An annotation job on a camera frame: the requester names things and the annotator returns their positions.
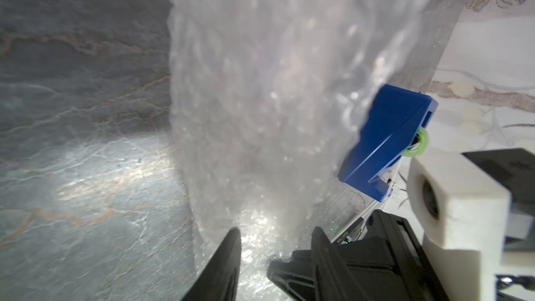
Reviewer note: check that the bubble wrap sheet stack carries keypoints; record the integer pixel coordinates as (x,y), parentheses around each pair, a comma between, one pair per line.
(268,97)

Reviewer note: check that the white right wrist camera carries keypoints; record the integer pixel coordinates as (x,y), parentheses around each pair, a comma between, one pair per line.
(477,213)

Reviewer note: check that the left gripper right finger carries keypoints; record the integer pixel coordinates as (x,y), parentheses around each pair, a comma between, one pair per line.
(331,278)

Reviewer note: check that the blue tape dispenser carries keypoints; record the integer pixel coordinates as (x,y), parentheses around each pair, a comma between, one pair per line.
(395,119)

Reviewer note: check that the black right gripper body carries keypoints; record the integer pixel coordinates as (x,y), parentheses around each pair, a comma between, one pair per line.
(388,263)

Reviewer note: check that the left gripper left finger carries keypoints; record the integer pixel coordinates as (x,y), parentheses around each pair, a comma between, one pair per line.
(219,279)

